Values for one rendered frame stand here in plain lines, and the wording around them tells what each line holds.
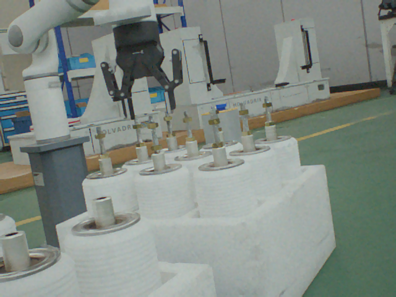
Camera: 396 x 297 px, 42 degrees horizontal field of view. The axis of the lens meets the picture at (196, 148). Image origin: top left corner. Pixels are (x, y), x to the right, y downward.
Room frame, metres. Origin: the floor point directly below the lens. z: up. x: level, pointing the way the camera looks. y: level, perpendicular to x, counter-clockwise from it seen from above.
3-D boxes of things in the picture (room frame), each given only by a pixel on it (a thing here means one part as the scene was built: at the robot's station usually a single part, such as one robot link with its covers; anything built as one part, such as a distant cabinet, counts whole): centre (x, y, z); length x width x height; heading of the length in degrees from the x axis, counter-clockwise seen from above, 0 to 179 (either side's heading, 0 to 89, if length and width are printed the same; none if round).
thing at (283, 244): (0.97, 0.01, 0.09); 0.39 x 0.39 x 0.18; 60
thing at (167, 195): (0.87, 0.07, 0.16); 0.10 x 0.10 x 0.18
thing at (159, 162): (0.87, 0.07, 0.26); 0.02 x 0.02 x 0.03
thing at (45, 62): (1.39, 0.38, 0.54); 0.09 x 0.09 x 0.17; 59
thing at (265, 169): (0.91, -0.09, 0.16); 0.10 x 0.10 x 0.18
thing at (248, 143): (0.91, -0.09, 0.26); 0.02 x 0.02 x 0.03
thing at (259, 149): (0.91, -0.09, 0.25); 0.08 x 0.08 x 0.01
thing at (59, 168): (1.39, 0.38, 0.15); 0.15 x 0.15 x 0.30; 38
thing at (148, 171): (0.87, 0.07, 0.25); 0.08 x 0.08 x 0.01
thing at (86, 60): (6.20, 1.27, 0.90); 0.50 x 0.38 x 0.21; 39
